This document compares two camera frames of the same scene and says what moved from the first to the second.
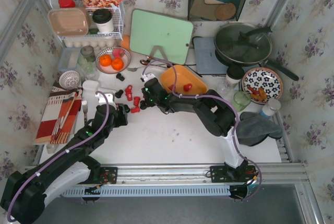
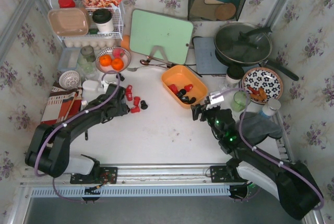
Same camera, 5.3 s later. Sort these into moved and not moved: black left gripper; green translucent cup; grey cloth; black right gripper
Moved: black left gripper; black right gripper
Not moved: green translucent cup; grey cloth
